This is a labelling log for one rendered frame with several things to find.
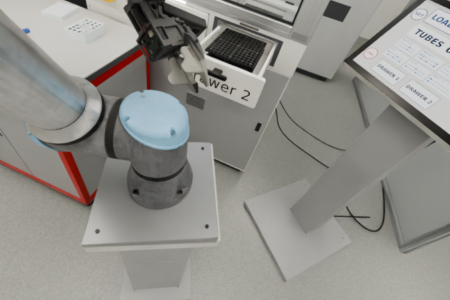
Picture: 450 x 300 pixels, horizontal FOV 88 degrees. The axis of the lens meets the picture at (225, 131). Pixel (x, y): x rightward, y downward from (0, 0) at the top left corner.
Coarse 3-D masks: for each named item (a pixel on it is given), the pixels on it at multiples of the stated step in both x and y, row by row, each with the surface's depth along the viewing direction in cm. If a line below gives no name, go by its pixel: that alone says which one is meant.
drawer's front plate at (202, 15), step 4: (168, 0) 94; (172, 4) 94; (176, 4) 94; (180, 4) 94; (180, 8) 94; (184, 8) 94; (188, 8) 93; (192, 8) 94; (192, 12) 94; (196, 12) 93; (200, 12) 93; (200, 16) 94; (204, 16) 93; (208, 16) 94; (204, 32) 97; (200, 36) 99; (204, 36) 99
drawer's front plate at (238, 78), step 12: (216, 60) 71; (228, 72) 71; (240, 72) 70; (216, 84) 75; (228, 84) 74; (240, 84) 72; (252, 84) 71; (228, 96) 77; (240, 96) 75; (252, 96) 74
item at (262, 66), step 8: (224, 24) 98; (216, 32) 93; (240, 32) 98; (208, 40) 88; (264, 40) 97; (272, 48) 92; (264, 56) 99; (272, 56) 92; (264, 64) 82; (256, 72) 89; (264, 72) 83
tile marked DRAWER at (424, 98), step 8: (400, 88) 70; (408, 88) 69; (416, 88) 68; (424, 88) 67; (408, 96) 69; (416, 96) 68; (424, 96) 67; (432, 96) 66; (424, 104) 66; (432, 104) 65
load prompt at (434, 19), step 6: (438, 12) 71; (444, 12) 70; (426, 18) 72; (432, 18) 71; (438, 18) 70; (444, 18) 70; (432, 24) 71; (438, 24) 70; (444, 24) 69; (444, 30) 69
